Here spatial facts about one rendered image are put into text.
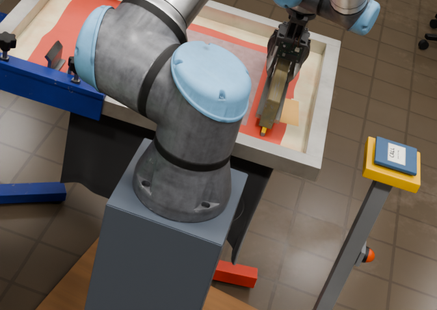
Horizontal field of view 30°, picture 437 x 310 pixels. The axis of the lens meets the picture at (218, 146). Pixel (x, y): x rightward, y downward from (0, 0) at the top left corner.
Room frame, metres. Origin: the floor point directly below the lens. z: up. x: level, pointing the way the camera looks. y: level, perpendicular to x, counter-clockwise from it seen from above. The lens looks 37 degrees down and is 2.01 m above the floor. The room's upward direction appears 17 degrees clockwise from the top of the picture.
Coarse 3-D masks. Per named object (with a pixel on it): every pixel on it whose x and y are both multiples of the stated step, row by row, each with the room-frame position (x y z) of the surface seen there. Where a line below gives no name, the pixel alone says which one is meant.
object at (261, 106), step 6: (276, 60) 1.78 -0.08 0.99; (270, 78) 1.69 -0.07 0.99; (288, 84) 1.68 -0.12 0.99; (264, 90) 1.63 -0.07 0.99; (264, 96) 1.60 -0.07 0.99; (282, 96) 1.63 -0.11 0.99; (264, 102) 1.58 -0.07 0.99; (282, 102) 1.60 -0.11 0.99; (258, 108) 1.55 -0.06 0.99; (282, 108) 1.58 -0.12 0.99; (258, 114) 1.53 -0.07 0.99; (276, 114) 1.54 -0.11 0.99; (276, 120) 1.52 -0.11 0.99
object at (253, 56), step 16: (80, 0) 1.84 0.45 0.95; (96, 0) 1.87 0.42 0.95; (112, 0) 1.89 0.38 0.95; (64, 16) 1.74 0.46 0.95; (80, 16) 1.76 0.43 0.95; (192, 32) 1.85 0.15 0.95; (208, 32) 1.87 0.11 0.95; (224, 48) 1.82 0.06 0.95; (240, 48) 1.84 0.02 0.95; (256, 48) 1.87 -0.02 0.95; (256, 64) 1.79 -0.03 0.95; (256, 80) 1.72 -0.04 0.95; (288, 96) 1.69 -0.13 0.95
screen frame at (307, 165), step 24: (24, 0) 1.70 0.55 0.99; (48, 0) 1.79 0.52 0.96; (0, 24) 1.57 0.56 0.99; (24, 24) 1.63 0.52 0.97; (240, 24) 1.94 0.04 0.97; (264, 24) 1.94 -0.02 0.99; (0, 48) 1.49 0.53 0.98; (312, 48) 1.94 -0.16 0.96; (336, 48) 1.93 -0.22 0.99; (144, 120) 1.40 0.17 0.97; (312, 120) 1.56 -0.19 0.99; (240, 144) 1.39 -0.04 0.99; (264, 144) 1.42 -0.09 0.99; (312, 144) 1.47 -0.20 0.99; (288, 168) 1.39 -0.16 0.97; (312, 168) 1.39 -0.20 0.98
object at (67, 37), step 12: (48, 36) 1.63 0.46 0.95; (60, 36) 1.65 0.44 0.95; (72, 36) 1.66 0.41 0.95; (36, 48) 1.57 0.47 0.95; (48, 48) 1.59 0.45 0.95; (72, 48) 1.61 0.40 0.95; (36, 60) 1.52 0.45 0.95; (252, 96) 1.64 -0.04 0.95; (252, 108) 1.59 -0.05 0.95; (252, 120) 1.55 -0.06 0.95; (240, 132) 1.49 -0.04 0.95; (252, 132) 1.50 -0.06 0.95; (276, 132) 1.53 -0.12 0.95
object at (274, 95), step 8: (280, 64) 1.65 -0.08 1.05; (288, 64) 1.67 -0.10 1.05; (280, 72) 1.62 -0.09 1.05; (272, 80) 1.58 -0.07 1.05; (280, 80) 1.59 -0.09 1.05; (272, 88) 1.54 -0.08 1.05; (280, 88) 1.55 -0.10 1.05; (272, 96) 1.51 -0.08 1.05; (280, 96) 1.52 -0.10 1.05; (272, 104) 1.50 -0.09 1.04; (264, 112) 1.50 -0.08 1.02; (272, 112) 1.50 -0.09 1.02; (264, 120) 1.50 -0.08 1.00; (272, 120) 1.49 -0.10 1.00
